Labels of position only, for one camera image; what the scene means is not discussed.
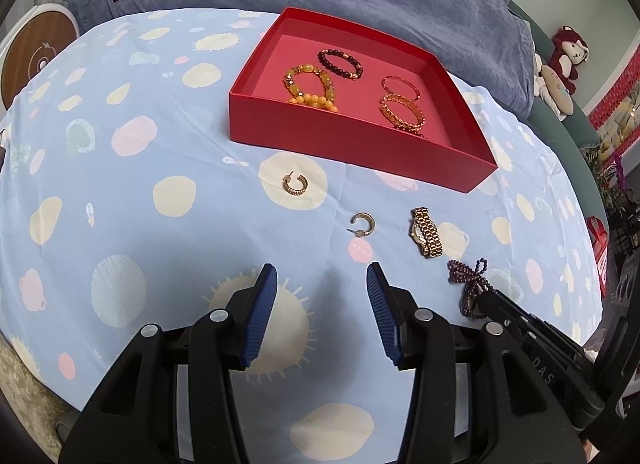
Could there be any beige plush toy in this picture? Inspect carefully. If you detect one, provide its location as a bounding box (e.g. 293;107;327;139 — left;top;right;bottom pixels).
534;54;575;121

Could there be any thin red bangle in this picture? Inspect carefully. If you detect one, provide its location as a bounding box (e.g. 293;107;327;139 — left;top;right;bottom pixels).
381;76;421;102

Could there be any gold hoop earring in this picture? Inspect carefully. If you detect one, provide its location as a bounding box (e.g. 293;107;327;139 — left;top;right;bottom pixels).
281;172;309;197
348;212;376;238

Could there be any round wooden charger table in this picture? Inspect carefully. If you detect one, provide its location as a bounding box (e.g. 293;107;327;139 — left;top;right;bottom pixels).
1;3;79;113

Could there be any red monkey plush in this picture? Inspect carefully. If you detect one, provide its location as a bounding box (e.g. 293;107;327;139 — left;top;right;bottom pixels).
548;26;590;95

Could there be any gold wrist watch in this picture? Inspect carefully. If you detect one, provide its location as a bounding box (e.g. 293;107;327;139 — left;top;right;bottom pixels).
409;206;444;258

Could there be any dark red garnet bead strand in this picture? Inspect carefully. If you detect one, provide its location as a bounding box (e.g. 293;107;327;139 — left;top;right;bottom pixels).
447;257;495;320

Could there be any blue patterned tablecloth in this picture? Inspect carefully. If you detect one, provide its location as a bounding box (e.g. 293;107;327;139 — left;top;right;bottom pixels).
1;9;602;463

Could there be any dark beaded bracelet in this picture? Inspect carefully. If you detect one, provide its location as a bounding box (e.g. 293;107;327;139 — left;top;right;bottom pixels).
316;47;365;82

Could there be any red paper bag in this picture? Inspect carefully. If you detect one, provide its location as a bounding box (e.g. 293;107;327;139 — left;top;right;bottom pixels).
586;216;608;299

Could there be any yellow chunky bead bracelet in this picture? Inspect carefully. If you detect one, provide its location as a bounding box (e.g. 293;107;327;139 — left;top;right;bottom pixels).
282;63;338;106

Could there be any red cardboard tray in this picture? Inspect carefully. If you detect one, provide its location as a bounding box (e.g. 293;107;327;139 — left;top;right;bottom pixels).
229;7;497;193

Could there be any gold braided bangle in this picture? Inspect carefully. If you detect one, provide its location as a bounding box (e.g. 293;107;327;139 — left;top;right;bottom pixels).
378;93;425;136

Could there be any yellow round bead bracelet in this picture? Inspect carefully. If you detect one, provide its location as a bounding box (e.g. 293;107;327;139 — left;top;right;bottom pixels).
285;92;341;115

